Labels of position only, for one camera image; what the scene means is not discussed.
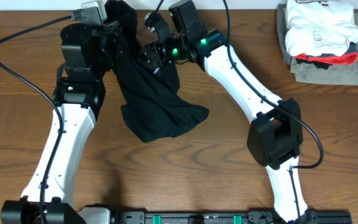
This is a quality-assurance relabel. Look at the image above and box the black t-shirt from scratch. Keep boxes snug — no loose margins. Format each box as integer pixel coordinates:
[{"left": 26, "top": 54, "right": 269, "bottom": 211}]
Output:
[{"left": 104, "top": 1, "right": 209, "bottom": 142}]

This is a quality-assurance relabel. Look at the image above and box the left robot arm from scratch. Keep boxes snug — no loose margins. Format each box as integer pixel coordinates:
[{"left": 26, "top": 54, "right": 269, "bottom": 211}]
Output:
[{"left": 1, "top": 22, "right": 121, "bottom": 223}]

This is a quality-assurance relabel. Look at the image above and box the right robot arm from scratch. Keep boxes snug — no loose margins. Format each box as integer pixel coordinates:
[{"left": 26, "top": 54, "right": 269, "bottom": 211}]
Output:
[{"left": 143, "top": 1, "right": 308, "bottom": 223}]

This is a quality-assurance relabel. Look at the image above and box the red and black folded garment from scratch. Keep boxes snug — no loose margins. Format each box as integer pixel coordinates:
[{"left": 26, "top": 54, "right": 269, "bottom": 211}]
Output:
[{"left": 295, "top": 42, "right": 358, "bottom": 70}]

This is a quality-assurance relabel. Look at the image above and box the white folded garment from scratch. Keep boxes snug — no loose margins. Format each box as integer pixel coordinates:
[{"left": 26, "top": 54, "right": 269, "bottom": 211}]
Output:
[{"left": 285, "top": 0, "right": 358, "bottom": 57}]

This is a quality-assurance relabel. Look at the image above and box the grey folded garment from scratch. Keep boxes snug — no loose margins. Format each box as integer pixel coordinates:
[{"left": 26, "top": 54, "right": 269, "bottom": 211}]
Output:
[{"left": 276, "top": 4, "right": 358, "bottom": 86}]

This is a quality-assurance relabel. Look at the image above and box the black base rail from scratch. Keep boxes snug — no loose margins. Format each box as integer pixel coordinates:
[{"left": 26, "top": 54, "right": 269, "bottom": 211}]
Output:
[{"left": 82, "top": 203, "right": 353, "bottom": 224}]

